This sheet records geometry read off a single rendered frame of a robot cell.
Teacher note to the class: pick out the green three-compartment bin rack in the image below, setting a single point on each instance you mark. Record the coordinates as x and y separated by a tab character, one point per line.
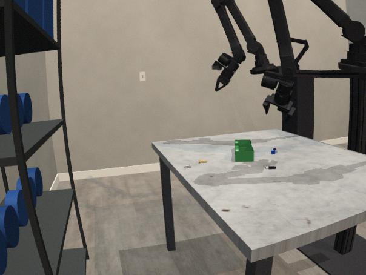
244	151

